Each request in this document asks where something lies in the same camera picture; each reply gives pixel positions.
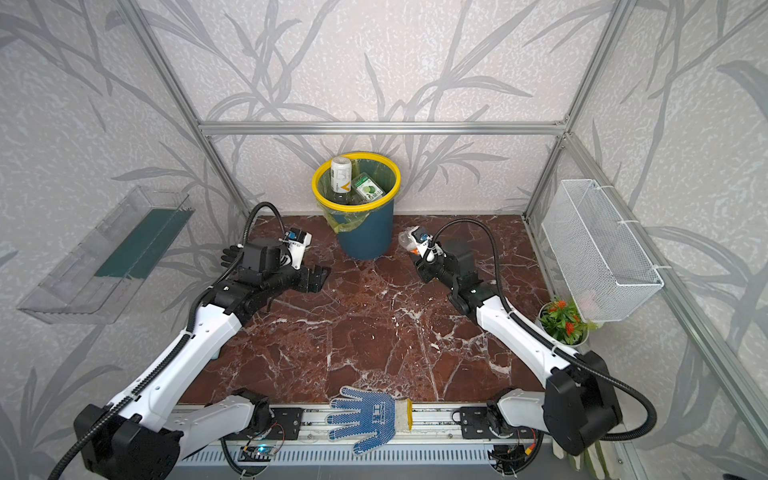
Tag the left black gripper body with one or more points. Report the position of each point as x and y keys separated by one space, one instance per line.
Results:
x=306 y=278

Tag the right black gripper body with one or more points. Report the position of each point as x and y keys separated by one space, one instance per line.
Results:
x=429 y=264

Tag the teal bin with yellow rim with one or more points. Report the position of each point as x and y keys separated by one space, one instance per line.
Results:
x=364 y=230

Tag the white yellow label bottle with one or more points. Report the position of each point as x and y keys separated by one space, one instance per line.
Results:
x=340 y=179

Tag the green white label bottle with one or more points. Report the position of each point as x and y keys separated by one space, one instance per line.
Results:
x=366 y=189

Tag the orange label bottle top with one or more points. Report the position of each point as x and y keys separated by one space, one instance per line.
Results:
x=408 y=241

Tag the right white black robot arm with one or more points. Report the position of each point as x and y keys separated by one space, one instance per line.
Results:
x=581 y=403

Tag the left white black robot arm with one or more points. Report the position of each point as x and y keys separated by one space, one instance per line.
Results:
x=133 y=436

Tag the black green work glove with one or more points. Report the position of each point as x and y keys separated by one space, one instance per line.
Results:
x=232 y=256

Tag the potted plant red flowers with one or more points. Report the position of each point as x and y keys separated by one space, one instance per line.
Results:
x=563 y=321

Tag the blue dotted knit glove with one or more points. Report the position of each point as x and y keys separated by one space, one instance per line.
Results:
x=375 y=418

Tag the green circuit board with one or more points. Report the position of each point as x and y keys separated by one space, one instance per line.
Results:
x=257 y=454

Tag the white green striped glove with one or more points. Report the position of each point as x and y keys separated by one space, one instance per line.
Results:
x=600 y=460

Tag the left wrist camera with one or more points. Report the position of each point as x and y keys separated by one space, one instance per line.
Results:
x=297 y=241

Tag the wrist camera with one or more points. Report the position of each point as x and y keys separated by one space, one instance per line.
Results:
x=425 y=246
x=297 y=241

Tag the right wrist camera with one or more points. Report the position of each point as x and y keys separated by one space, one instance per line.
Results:
x=425 y=246

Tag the white wire mesh basket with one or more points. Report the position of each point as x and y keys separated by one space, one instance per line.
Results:
x=607 y=272

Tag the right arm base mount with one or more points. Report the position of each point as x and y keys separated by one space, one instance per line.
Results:
x=474 y=423

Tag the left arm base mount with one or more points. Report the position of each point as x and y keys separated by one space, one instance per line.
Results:
x=276 y=424

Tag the clear plastic wall tray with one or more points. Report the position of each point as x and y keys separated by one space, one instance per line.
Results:
x=96 y=281

